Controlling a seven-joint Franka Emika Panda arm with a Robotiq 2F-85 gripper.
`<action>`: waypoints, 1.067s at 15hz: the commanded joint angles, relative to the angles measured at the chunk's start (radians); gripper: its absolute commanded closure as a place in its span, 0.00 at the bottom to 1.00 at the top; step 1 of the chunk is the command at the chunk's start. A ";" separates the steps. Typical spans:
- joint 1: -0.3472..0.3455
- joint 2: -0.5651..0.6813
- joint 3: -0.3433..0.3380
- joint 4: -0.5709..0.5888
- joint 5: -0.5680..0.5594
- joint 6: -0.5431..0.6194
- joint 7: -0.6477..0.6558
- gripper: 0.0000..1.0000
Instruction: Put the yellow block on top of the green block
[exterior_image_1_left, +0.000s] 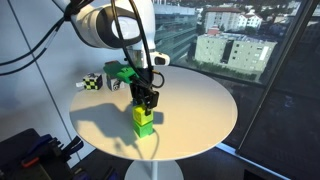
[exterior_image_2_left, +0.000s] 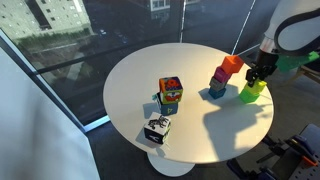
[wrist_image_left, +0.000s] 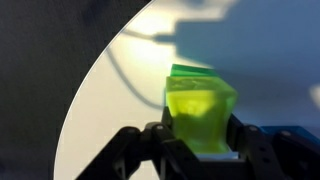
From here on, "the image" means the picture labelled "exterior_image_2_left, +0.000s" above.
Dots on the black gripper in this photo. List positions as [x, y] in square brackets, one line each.
[266, 59]

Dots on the yellow block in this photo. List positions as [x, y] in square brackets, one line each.
[256, 87]

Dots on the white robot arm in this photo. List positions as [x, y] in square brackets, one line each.
[293, 23]

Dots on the green block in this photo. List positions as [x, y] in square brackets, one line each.
[248, 96]

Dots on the orange block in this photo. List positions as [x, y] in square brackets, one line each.
[232, 64]

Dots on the magenta block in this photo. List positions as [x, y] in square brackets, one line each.
[221, 74]

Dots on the gray block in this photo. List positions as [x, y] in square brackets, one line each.
[217, 84]

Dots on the blue block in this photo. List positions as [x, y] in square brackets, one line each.
[216, 93]

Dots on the wooden stand leg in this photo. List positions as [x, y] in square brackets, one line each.
[308, 74]

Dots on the colourful picture soft cube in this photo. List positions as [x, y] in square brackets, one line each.
[171, 89]

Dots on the animal picture soft cube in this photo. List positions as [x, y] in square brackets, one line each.
[167, 108]

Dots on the white window sill strip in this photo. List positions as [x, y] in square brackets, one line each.
[96, 123]

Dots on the beige building outside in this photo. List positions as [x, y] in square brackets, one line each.
[43, 20]

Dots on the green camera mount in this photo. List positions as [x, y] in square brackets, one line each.
[293, 61]

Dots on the white table pedestal base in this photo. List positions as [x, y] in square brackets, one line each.
[170, 165]

